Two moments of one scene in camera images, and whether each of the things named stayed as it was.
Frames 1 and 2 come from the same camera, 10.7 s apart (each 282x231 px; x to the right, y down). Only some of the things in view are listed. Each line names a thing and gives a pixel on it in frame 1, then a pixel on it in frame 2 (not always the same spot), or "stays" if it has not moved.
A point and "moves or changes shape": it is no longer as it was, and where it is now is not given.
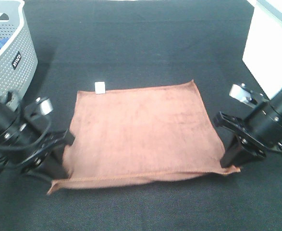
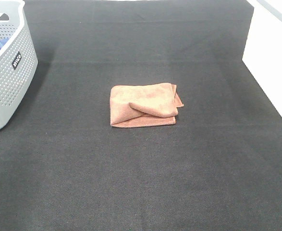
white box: [269, 50] stays
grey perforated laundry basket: [10, 70] stays
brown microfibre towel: [140, 133] moves or changes shape
